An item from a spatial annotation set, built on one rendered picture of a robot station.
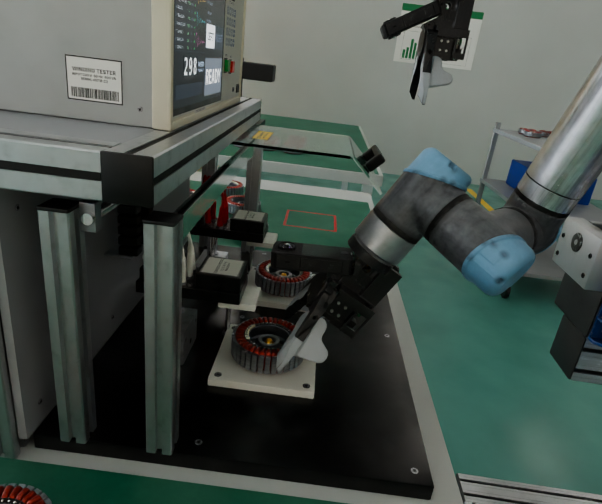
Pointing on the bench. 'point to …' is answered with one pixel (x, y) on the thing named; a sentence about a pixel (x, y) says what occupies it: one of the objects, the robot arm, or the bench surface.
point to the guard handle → (373, 158)
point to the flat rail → (206, 194)
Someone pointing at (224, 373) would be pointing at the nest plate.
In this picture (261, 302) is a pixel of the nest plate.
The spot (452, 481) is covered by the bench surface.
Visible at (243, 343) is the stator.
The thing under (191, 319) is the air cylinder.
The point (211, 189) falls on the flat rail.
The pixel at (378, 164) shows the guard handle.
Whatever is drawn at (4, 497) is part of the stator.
